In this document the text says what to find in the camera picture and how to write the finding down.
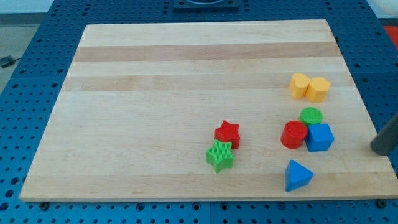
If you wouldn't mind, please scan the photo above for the red object at right edge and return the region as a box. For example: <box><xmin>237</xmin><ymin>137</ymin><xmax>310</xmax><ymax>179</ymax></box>
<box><xmin>384</xmin><ymin>26</ymin><xmax>398</xmax><ymax>48</ymax></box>

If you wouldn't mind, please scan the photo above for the green cylinder block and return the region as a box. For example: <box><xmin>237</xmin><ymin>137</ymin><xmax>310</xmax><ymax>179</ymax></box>
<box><xmin>299</xmin><ymin>107</ymin><xmax>323</xmax><ymax>126</ymax></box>

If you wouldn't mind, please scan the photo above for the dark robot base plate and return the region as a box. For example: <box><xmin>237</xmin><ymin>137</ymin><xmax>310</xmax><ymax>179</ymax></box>
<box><xmin>172</xmin><ymin>0</ymin><xmax>240</xmax><ymax>11</ymax></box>

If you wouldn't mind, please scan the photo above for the red star block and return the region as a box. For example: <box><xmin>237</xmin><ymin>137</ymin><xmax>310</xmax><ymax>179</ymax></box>
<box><xmin>214</xmin><ymin>120</ymin><xmax>241</xmax><ymax>149</ymax></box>

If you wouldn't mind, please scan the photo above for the yellow hexagon block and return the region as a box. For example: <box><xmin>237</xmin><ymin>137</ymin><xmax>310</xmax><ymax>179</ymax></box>
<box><xmin>305</xmin><ymin>77</ymin><xmax>331</xmax><ymax>103</ymax></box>

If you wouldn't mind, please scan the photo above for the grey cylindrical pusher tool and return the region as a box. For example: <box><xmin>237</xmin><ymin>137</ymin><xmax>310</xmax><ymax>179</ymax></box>
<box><xmin>370</xmin><ymin>114</ymin><xmax>397</xmax><ymax>156</ymax></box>

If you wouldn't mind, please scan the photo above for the blue triangle block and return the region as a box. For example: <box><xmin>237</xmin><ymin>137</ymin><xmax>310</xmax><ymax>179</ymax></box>
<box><xmin>285</xmin><ymin>160</ymin><xmax>314</xmax><ymax>192</ymax></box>

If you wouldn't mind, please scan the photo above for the green star block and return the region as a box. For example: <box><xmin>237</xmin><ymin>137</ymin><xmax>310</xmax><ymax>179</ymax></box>
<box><xmin>206</xmin><ymin>139</ymin><xmax>234</xmax><ymax>173</ymax></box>

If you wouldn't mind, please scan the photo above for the red cylinder block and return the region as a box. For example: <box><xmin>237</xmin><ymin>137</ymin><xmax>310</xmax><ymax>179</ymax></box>
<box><xmin>280</xmin><ymin>120</ymin><xmax>308</xmax><ymax>149</ymax></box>

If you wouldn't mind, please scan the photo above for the yellow heart block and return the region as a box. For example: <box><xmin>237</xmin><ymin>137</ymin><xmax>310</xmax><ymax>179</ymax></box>
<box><xmin>289</xmin><ymin>73</ymin><xmax>310</xmax><ymax>99</ymax></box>

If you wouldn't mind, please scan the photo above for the blue cube block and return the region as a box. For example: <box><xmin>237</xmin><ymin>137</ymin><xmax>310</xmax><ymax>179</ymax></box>
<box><xmin>305</xmin><ymin>123</ymin><xmax>335</xmax><ymax>152</ymax></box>

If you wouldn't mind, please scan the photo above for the wooden board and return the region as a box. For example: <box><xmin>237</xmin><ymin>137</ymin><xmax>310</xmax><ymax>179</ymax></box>
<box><xmin>19</xmin><ymin>19</ymin><xmax>397</xmax><ymax>202</ymax></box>

